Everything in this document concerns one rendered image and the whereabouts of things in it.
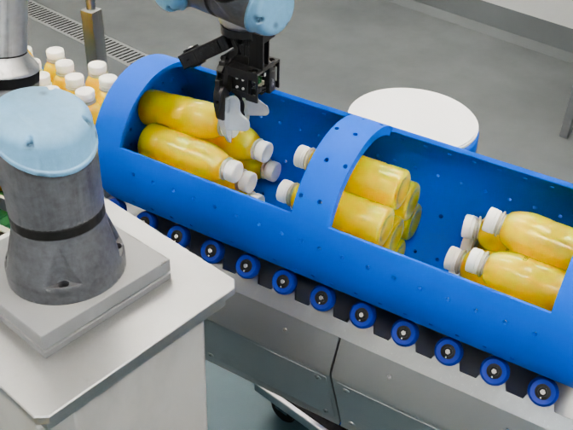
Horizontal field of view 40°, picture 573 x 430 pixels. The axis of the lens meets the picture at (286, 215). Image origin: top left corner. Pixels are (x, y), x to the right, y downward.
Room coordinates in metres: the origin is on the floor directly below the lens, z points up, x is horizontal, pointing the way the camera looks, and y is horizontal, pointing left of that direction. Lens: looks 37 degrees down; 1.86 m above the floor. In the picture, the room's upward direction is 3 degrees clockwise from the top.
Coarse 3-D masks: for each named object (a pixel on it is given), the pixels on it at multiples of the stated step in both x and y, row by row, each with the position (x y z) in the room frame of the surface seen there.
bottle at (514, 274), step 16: (496, 256) 0.90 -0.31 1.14; (512, 256) 0.90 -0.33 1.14; (528, 256) 0.90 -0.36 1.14; (480, 272) 0.90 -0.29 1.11; (496, 272) 0.88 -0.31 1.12; (512, 272) 0.87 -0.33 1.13; (528, 272) 0.87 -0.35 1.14; (544, 272) 0.86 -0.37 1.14; (560, 272) 0.87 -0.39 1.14; (496, 288) 0.87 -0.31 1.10; (512, 288) 0.86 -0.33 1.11; (528, 288) 0.85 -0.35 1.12; (544, 288) 0.84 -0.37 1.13; (544, 304) 0.84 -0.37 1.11
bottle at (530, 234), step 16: (496, 224) 0.95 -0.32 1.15; (512, 224) 0.94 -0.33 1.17; (528, 224) 0.93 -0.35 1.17; (544, 224) 0.93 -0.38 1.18; (560, 224) 0.93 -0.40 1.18; (512, 240) 0.93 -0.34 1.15; (528, 240) 0.92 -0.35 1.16; (544, 240) 0.91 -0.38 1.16; (560, 240) 0.91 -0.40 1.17; (544, 256) 0.90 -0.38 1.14; (560, 256) 0.89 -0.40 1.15
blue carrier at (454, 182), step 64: (128, 128) 1.25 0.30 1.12; (256, 128) 1.33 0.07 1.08; (320, 128) 1.26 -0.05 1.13; (384, 128) 1.10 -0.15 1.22; (128, 192) 1.14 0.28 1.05; (192, 192) 1.07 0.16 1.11; (256, 192) 1.26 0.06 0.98; (320, 192) 0.98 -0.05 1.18; (448, 192) 1.14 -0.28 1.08; (512, 192) 1.08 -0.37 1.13; (320, 256) 0.95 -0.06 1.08; (384, 256) 0.90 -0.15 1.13; (448, 320) 0.85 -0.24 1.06; (512, 320) 0.80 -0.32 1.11
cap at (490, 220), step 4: (492, 208) 0.98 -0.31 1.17; (488, 212) 0.97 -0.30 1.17; (492, 212) 0.97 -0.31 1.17; (496, 212) 0.97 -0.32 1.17; (500, 212) 0.97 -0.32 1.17; (488, 216) 0.96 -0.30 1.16; (492, 216) 0.96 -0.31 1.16; (496, 216) 0.96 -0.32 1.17; (484, 220) 0.96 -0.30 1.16; (488, 220) 0.96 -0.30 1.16; (492, 220) 0.96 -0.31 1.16; (496, 220) 0.96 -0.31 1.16; (484, 224) 0.96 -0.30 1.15; (488, 224) 0.96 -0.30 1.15; (492, 224) 0.96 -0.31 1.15; (484, 228) 0.96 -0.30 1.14; (488, 228) 0.96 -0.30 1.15; (492, 228) 0.95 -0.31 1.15; (488, 232) 0.96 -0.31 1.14; (492, 232) 0.95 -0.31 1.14
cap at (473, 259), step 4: (472, 248) 0.93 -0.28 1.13; (476, 248) 0.93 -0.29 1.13; (472, 252) 0.92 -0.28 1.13; (476, 252) 0.92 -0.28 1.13; (480, 252) 0.92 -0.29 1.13; (484, 252) 0.93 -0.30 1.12; (468, 256) 0.92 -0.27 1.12; (472, 256) 0.91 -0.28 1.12; (476, 256) 0.91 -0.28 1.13; (480, 256) 0.91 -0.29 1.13; (468, 260) 0.91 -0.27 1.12; (472, 260) 0.91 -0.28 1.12; (476, 260) 0.91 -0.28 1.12; (468, 264) 0.91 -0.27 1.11; (472, 264) 0.91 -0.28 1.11; (476, 264) 0.90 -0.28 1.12; (468, 268) 0.91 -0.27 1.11; (472, 268) 0.90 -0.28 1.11; (476, 268) 0.90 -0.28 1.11; (472, 272) 0.91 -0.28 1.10; (476, 272) 0.90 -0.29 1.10
